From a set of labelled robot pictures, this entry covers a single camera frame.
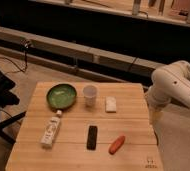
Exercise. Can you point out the black eraser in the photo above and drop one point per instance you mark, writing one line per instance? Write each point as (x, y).
(92, 138)

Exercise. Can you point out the orange carrot toy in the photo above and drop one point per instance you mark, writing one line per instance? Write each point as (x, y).
(116, 145)

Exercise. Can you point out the white tube bottle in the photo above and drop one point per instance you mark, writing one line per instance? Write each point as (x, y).
(51, 130)

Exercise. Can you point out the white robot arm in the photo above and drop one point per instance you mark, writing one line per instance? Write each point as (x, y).
(168, 82)

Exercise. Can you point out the white ceramic cup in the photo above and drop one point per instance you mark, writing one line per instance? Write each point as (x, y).
(90, 94)

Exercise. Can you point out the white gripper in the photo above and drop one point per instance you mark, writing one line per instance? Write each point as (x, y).
(156, 99)

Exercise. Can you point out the green plate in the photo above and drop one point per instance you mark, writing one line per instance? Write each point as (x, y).
(61, 96)

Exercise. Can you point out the white rectangular block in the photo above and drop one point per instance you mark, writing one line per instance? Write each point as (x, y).
(110, 104)

